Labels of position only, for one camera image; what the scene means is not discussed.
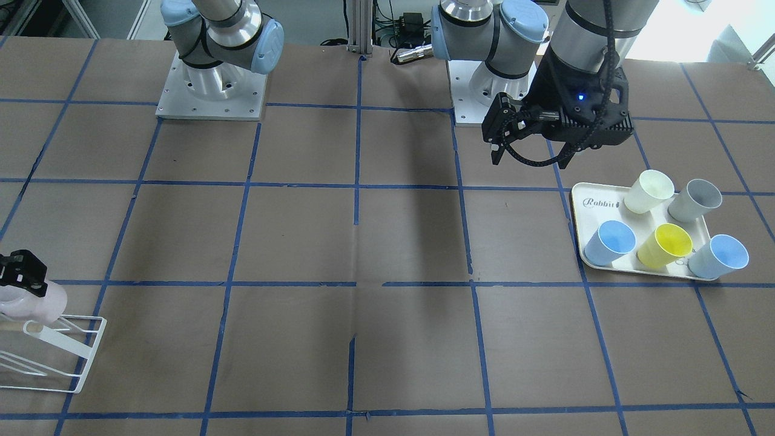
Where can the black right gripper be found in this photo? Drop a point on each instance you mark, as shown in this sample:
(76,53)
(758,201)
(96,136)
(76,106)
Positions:
(20,270)

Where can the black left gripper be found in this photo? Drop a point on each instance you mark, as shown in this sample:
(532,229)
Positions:
(554,85)

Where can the pink plastic cup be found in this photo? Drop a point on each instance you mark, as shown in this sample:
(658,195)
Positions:
(21,305)

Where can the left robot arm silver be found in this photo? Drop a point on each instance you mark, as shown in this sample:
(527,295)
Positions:
(507,36)

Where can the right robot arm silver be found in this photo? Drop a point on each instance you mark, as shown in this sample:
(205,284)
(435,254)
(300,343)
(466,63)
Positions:
(226,50)

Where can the light blue cup rear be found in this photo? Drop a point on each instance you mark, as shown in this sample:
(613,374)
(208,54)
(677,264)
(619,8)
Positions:
(612,239)

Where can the light blue cup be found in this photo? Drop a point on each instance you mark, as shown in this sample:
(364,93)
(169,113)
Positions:
(612,239)
(722,255)

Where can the cream plastic cup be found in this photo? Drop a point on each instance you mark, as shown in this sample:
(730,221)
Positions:
(650,189)

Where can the yellow plastic cup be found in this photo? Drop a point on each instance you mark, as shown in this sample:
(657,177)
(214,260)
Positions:
(669,242)

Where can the grey plastic cup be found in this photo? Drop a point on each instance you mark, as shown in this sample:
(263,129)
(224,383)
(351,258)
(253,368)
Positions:
(698,198)

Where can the light blue cup front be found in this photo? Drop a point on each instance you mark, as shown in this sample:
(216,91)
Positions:
(722,255)

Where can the beige plastic tray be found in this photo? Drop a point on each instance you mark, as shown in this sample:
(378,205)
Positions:
(594,204)

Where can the white wire cup rack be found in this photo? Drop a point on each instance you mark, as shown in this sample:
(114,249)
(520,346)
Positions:
(54,358)

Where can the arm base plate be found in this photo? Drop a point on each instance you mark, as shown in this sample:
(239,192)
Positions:
(221,93)
(473,87)

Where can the aluminium frame post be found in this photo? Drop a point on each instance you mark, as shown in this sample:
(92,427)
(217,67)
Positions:
(359,21)

